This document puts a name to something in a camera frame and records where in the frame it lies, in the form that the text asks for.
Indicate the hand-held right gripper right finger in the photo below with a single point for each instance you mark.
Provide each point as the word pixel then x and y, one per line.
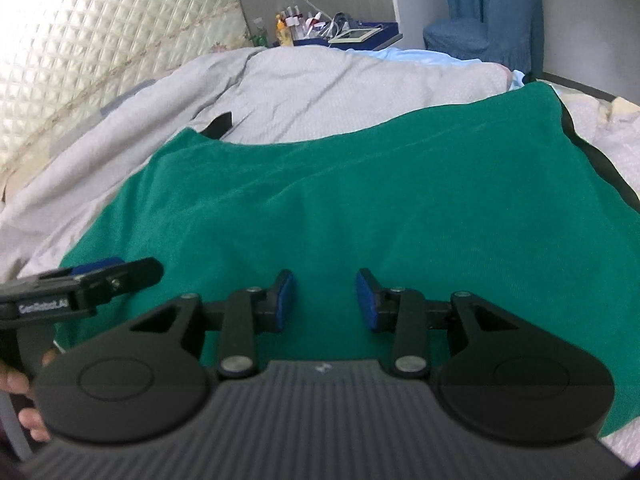
pixel 365 300

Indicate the light blue bed sheet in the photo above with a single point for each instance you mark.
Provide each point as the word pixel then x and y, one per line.
pixel 425 55

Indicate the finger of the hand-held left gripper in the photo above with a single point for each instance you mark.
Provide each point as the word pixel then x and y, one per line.
pixel 130 275

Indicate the green hoodie with white print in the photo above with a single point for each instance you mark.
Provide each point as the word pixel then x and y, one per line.
pixel 350 185

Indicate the green bottle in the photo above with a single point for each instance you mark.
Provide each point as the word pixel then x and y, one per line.
pixel 260 35

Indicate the blue nightstand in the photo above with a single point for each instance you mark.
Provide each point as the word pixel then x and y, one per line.
pixel 387 35

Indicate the blue curtain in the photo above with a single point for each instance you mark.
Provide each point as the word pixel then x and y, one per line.
pixel 495 5

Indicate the cream quilted headboard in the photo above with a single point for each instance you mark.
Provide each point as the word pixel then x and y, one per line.
pixel 100 35

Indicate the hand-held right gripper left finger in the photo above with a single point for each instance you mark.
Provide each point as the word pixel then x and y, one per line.
pixel 286 300

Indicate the white tablet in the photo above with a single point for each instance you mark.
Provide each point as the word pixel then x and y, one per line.
pixel 352 35

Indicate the person's left hand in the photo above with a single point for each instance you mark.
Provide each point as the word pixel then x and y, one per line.
pixel 12 382

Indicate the white patterned bedding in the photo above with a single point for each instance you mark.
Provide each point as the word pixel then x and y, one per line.
pixel 610 120

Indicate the yellow bottle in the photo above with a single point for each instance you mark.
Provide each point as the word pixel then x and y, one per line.
pixel 284 34

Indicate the grey duvet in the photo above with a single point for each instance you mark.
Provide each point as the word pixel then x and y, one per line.
pixel 325 90

